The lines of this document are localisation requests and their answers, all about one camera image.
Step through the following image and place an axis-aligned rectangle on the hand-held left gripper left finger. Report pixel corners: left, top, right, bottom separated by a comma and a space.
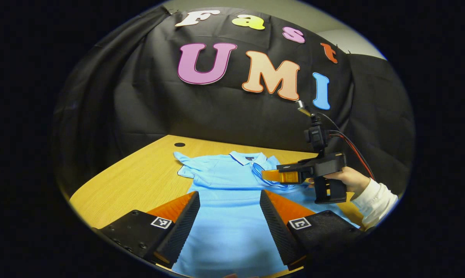
97, 191, 201, 270

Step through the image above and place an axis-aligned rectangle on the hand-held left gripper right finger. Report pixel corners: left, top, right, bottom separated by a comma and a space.
259, 189, 366, 271

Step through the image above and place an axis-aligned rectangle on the light blue T-shirt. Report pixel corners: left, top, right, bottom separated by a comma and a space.
173, 151, 360, 278

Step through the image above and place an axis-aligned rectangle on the black backdrop cloth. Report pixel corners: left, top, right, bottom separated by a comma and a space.
53, 6, 416, 197

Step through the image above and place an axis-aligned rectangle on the red and black gripper cable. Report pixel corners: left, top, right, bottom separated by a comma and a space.
318, 112, 375, 181

